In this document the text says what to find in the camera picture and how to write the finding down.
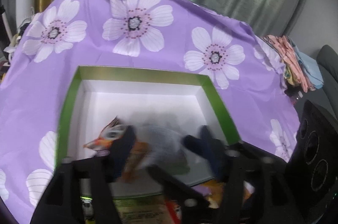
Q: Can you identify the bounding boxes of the folded pink blue clothes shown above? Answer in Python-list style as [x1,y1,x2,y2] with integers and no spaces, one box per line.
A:
[261,35,324,93]

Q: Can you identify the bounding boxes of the white box appliance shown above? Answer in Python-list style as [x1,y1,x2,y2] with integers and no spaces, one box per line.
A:
[15,0,34,28]

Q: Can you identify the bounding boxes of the purple floral tablecloth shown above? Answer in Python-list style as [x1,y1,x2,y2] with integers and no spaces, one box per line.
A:
[1,0,299,223]

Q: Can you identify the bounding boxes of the orange yellow cake packet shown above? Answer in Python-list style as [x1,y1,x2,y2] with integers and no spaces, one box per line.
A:
[202,179,255,209]

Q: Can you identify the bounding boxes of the orange triangular snack packet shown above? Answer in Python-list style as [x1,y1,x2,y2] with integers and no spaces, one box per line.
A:
[118,141,151,183]

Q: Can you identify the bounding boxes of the panda snack packet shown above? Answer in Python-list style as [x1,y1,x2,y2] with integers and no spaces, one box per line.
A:
[83,116,127,151]

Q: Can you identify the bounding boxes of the green cardboard box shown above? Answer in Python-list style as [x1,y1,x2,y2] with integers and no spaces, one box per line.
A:
[54,65,241,201]

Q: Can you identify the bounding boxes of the red milk tea packet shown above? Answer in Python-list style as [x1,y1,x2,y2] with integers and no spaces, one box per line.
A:
[164,198,182,224]

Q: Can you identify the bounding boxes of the white silver snack packet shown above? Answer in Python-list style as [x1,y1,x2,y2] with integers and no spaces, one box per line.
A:
[137,124,190,175]

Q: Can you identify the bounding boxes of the dark green sofa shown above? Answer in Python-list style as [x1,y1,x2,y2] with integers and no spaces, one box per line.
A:
[316,45,337,118]

